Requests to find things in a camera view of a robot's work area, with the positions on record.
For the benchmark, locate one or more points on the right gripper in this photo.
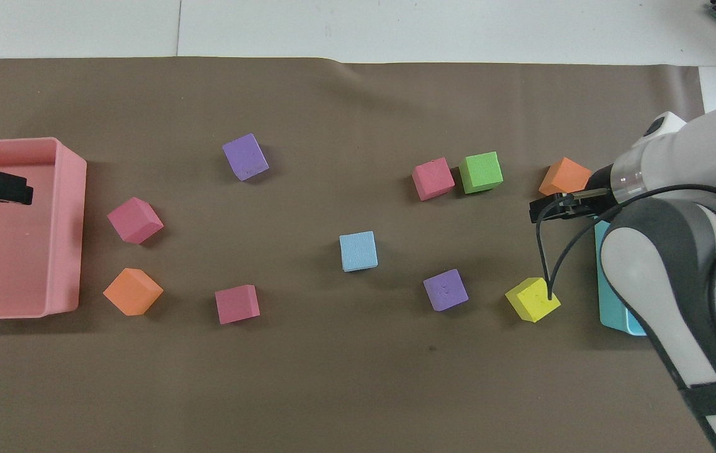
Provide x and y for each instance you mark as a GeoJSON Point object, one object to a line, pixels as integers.
{"type": "Point", "coordinates": [600, 179]}

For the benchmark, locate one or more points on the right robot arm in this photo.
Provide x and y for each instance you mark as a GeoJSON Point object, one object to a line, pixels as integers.
{"type": "Point", "coordinates": [660, 270]}

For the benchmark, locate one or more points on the orange foam block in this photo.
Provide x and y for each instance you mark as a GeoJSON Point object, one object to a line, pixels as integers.
{"type": "Point", "coordinates": [133, 292]}
{"type": "Point", "coordinates": [564, 176]}

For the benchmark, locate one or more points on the green foam block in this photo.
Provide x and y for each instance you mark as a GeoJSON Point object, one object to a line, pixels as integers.
{"type": "Point", "coordinates": [481, 172]}

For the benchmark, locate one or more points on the light blue plastic bin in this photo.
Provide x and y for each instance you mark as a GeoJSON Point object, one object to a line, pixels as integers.
{"type": "Point", "coordinates": [611, 308]}

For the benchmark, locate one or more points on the yellow foam block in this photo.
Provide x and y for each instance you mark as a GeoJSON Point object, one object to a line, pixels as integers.
{"type": "Point", "coordinates": [529, 302]}

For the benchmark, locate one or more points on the pink foam block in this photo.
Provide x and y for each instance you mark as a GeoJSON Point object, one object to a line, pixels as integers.
{"type": "Point", "coordinates": [237, 304]}
{"type": "Point", "coordinates": [433, 178]}
{"type": "Point", "coordinates": [134, 220]}

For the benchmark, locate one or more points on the purple foam block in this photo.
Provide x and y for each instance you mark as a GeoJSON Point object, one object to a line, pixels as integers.
{"type": "Point", "coordinates": [245, 157]}
{"type": "Point", "coordinates": [445, 290]}

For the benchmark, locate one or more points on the light blue foam block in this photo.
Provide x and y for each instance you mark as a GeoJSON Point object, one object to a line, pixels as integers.
{"type": "Point", "coordinates": [358, 251]}

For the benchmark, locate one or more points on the pink plastic bin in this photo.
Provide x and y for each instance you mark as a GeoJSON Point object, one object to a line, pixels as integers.
{"type": "Point", "coordinates": [18, 264]}

